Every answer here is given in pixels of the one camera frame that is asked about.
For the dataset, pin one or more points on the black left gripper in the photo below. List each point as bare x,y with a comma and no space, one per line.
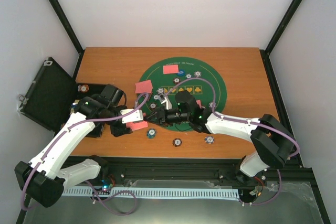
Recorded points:
120,131

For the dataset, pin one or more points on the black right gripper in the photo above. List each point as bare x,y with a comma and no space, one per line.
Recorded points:
160,115

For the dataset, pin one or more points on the teal 50 chip stack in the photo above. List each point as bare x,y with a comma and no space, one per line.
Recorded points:
151,133

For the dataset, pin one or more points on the red playing card deck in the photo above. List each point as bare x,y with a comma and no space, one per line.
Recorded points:
137,126

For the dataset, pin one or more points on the red card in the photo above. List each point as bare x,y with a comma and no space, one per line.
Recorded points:
143,86
199,103
170,69

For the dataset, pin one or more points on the brown 100 chip stack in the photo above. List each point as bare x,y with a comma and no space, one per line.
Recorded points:
177,142

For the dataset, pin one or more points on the blue small blind button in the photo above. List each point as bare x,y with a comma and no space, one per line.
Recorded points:
181,73

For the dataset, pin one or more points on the blue 10 chip stack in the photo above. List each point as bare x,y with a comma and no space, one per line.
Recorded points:
209,139

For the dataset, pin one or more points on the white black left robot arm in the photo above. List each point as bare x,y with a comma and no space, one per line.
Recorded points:
43,178

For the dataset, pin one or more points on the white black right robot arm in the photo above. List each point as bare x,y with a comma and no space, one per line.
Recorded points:
273,143

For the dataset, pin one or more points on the round green poker mat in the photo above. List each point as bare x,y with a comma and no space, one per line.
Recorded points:
210,87

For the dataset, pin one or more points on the brown chip in case corner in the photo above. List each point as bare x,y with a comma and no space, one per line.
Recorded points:
83,88

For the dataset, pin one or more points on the black poker chip case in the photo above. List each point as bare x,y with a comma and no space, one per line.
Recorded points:
53,91

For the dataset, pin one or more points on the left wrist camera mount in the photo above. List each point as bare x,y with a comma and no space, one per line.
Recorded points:
136,116

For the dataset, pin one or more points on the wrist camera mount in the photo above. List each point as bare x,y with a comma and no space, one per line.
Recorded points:
164,100
136,116

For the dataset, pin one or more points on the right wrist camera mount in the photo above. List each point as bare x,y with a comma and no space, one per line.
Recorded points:
164,100

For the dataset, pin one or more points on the light blue cable duct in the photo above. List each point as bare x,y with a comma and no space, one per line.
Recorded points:
171,193

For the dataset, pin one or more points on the black left frame post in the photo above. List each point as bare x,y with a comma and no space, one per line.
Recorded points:
67,26

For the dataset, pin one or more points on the black frame post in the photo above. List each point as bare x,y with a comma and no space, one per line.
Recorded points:
291,10
67,26

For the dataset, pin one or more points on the black right frame post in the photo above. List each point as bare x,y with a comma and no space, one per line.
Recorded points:
291,10

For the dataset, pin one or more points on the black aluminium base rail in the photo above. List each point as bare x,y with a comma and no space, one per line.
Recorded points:
220,171

